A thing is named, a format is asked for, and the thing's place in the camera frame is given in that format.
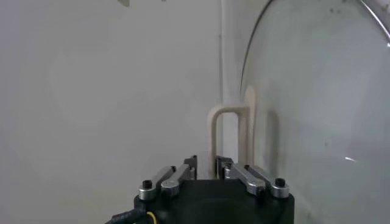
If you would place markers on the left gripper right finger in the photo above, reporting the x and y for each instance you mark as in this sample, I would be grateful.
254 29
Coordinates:
253 182

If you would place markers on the glass pot lid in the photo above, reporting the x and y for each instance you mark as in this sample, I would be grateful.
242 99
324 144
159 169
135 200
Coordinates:
320 106

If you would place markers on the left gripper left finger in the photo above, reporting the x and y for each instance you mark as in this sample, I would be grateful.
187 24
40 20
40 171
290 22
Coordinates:
170 182

